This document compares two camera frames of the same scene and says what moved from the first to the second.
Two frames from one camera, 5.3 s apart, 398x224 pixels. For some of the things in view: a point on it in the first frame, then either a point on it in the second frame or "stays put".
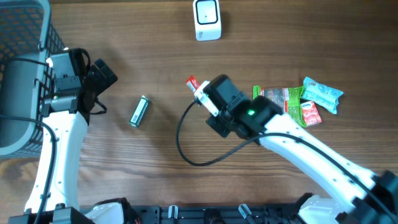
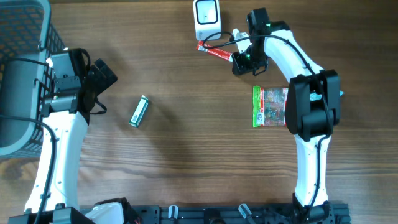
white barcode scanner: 207,18 stays put
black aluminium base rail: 233,214 stays put
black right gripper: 222,129 → 241,68
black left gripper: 104,83 stays put
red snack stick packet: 193,83 → 225,55
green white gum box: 139,112 stays put
